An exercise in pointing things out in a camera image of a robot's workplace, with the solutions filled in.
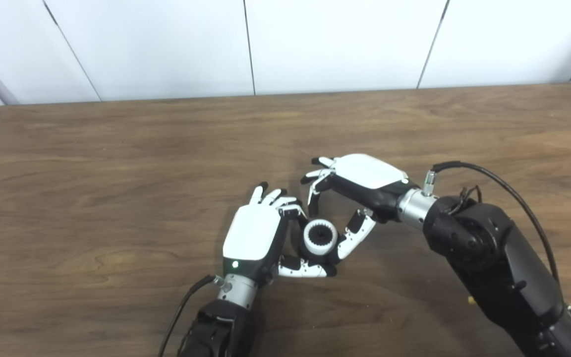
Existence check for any white plastic ring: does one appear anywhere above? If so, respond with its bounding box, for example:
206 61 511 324
303 219 339 256

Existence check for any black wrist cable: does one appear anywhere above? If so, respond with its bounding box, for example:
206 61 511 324
423 161 571 330
158 274 224 357

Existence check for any round black plastic part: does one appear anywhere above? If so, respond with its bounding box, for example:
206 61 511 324
299 218 341 264

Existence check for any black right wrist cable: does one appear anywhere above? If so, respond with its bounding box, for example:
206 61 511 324
423 161 571 330

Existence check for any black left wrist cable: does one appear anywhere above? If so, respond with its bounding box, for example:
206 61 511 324
158 274 224 357

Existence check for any thin black wire loop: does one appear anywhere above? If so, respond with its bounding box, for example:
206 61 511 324
457 185 483 205

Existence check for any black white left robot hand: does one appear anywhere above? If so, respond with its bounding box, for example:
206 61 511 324
222 181 338 288

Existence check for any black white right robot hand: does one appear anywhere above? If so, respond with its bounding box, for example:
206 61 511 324
299 154 420 261

